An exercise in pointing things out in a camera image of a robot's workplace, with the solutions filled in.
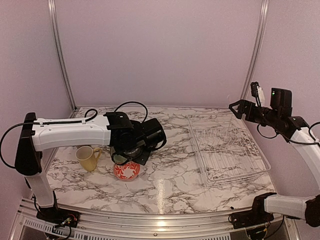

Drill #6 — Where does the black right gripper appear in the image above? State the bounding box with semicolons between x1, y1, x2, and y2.
228;99;280;128

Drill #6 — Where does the pale green bowl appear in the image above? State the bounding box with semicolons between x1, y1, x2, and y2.
110;146;132;166

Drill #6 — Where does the white red patterned bowl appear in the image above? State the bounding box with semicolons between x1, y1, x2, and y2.
113;161;141;182

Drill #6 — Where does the yellow ceramic mug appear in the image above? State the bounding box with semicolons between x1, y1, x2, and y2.
75;146;102;172

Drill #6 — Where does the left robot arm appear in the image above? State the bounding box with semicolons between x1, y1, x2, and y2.
0;111;167;223

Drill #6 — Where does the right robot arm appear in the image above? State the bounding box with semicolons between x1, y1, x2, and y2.
228;82;320;228

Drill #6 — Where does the right aluminium frame post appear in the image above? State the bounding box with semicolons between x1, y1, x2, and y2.
240;0;270;99

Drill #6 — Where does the aluminium frame post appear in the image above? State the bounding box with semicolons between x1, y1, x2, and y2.
47;0;77;112
240;0;270;99

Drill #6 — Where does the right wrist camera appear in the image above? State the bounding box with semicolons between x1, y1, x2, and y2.
250;81;265;107

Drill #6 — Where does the white wire dish rack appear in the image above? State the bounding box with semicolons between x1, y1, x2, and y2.
187;112;271;187

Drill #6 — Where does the front aluminium table rail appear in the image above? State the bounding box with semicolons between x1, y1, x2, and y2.
14;203;298;240

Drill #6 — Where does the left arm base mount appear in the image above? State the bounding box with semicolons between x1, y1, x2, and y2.
36;199;80;228

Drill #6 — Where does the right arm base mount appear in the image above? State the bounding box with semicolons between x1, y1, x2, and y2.
228;192;276;229

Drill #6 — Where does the left aluminium frame post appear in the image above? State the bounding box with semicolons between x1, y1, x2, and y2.
47;0;77;112

